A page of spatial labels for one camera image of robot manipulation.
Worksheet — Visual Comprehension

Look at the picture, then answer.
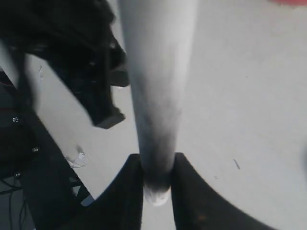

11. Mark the wooden drumstick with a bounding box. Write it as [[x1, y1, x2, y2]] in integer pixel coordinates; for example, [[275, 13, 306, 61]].
[[118, 0, 199, 206], [0, 40, 20, 89]]

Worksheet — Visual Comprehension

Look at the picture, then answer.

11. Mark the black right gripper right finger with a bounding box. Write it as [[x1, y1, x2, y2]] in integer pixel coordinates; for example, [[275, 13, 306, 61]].
[[171, 153, 270, 230]]

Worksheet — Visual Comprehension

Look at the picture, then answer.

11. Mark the black table frame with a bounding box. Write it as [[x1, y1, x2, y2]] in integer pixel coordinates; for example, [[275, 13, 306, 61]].
[[0, 69, 96, 230]]

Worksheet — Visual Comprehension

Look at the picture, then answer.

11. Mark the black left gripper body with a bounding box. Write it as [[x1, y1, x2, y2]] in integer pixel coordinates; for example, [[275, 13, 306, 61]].
[[0, 0, 130, 129]]

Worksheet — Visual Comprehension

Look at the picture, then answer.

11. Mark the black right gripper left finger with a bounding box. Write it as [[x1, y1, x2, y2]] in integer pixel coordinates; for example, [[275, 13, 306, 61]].
[[60, 154, 143, 230]]

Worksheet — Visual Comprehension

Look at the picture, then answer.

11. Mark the crumpled white tape piece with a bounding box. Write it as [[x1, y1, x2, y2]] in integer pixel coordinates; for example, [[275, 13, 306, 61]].
[[64, 145, 88, 169]]

